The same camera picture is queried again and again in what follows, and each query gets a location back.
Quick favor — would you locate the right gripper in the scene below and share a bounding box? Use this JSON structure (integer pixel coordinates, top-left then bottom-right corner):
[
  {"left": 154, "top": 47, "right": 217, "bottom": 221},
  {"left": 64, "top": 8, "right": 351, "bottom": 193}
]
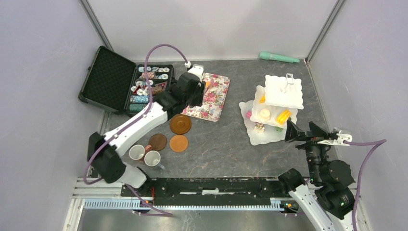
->
[{"left": 284, "top": 118, "right": 334, "bottom": 182}]

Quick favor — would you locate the yellow cube cake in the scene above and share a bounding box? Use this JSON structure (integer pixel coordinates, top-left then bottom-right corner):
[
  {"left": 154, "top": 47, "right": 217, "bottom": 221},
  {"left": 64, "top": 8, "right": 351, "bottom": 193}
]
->
[{"left": 276, "top": 110, "right": 292, "bottom": 125}]

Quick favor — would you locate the white three-tier cake stand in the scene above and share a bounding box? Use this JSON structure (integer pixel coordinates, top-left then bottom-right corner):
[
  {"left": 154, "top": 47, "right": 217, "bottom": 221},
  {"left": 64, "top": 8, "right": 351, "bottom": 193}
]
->
[{"left": 239, "top": 73, "right": 304, "bottom": 146}]

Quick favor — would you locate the cream dome cake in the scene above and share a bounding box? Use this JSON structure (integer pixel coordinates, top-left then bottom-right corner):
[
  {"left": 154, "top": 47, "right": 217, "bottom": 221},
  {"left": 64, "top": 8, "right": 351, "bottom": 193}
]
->
[{"left": 258, "top": 108, "right": 271, "bottom": 121}]

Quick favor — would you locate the white decorated cake slice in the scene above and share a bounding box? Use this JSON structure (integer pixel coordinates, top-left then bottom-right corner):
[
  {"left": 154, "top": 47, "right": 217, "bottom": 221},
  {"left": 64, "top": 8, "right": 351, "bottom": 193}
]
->
[{"left": 254, "top": 123, "right": 265, "bottom": 133}]

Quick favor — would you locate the yellow wedge cake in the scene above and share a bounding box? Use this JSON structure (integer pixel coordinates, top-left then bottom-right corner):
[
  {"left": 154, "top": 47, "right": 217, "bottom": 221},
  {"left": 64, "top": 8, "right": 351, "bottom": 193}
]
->
[{"left": 258, "top": 95, "right": 266, "bottom": 103}]

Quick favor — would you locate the pink cake with cherry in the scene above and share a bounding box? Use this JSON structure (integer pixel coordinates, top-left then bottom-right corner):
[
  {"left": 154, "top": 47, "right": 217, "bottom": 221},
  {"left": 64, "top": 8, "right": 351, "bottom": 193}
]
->
[{"left": 245, "top": 110, "right": 252, "bottom": 119}]

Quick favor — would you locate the large brown saucer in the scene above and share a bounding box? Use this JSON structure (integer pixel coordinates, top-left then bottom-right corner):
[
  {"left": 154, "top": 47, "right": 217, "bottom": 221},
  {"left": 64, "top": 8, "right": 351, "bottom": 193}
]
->
[{"left": 169, "top": 114, "right": 192, "bottom": 135}]

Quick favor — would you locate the orange-brown saucer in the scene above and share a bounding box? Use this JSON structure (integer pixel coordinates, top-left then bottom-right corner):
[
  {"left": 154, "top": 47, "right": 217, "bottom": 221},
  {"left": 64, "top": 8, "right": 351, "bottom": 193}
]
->
[{"left": 169, "top": 135, "right": 189, "bottom": 153}]

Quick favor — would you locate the white cup grey handle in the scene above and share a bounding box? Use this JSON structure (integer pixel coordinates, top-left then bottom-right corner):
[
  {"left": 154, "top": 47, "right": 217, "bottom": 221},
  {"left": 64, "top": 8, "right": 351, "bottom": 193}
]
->
[{"left": 144, "top": 151, "right": 166, "bottom": 170}]

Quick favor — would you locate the white cup pink handle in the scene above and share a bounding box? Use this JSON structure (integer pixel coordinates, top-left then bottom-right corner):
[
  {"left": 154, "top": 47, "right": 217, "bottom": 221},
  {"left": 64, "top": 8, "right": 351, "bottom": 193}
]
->
[{"left": 128, "top": 144, "right": 152, "bottom": 161}]

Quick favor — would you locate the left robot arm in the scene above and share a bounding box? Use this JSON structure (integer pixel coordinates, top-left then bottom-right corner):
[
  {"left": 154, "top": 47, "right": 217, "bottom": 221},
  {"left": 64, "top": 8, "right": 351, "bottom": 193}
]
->
[{"left": 87, "top": 68, "right": 205, "bottom": 196}]

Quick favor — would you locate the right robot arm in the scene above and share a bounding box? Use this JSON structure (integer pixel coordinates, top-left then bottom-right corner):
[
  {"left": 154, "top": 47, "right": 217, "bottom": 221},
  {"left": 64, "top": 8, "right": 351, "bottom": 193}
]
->
[{"left": 278, "top": 119, "right": 358, "bottom": 231}]

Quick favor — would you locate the mint green rolling pin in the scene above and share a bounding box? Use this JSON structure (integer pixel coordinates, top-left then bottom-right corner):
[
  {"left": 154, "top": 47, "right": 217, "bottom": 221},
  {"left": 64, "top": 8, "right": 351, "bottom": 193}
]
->
[{"left": 259, "top": 51, "right": 300, "bottom": 63}]

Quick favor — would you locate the floral serving tray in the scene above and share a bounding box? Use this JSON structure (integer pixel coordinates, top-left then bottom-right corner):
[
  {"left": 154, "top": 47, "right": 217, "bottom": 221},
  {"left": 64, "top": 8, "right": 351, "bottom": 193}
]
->
[{"left": 181, "top": 73, "right": 230, "bottom": 122}]

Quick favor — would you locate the dark brown saucer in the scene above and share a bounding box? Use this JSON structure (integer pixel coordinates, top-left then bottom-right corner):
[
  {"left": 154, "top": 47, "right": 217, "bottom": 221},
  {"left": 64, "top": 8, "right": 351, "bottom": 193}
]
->
[{"left": 148, "top": 133, "right": 167, "bottom": 151}]

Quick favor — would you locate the black poker chip case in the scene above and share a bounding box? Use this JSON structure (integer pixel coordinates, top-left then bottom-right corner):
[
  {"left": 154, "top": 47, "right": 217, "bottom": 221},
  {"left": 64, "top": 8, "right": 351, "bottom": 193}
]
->
[{"left": 78, "top": 45, "right": 183, "bottom": 119}]

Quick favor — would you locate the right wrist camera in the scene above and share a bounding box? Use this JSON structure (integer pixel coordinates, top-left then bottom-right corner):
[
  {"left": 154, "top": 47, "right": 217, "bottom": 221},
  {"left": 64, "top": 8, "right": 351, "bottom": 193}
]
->
[{"left": 331, "top": 127, "right": 353, "bottom": 146}]

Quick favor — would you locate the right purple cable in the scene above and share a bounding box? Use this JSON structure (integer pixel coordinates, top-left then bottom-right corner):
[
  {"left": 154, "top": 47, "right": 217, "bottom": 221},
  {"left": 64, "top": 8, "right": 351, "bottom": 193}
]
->
[{"left": 344, "top": 139, "right": 387, "bottom": 231}]

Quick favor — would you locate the purple cable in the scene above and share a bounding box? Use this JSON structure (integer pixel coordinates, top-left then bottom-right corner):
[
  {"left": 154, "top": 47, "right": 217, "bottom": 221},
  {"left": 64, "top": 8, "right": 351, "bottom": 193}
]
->
[
  {"left": 83, "top": 44, "right": 191, "bottom": 218},
  {"left": 344, "top": 139, "right": 387, "bottom": 231}
]

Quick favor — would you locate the black mounting rail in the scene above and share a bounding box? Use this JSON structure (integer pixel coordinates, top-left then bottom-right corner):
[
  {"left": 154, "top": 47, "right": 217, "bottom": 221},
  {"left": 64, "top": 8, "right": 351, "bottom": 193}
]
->
[{"left": 121, "top": 177, "right": 291, "bottom": 208}]

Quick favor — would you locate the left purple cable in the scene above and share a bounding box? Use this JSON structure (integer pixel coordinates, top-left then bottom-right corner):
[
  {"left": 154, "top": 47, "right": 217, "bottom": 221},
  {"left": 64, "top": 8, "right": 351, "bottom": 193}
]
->
[{"left": 83, "top": 44, "right": 191, "bottom": 218}]

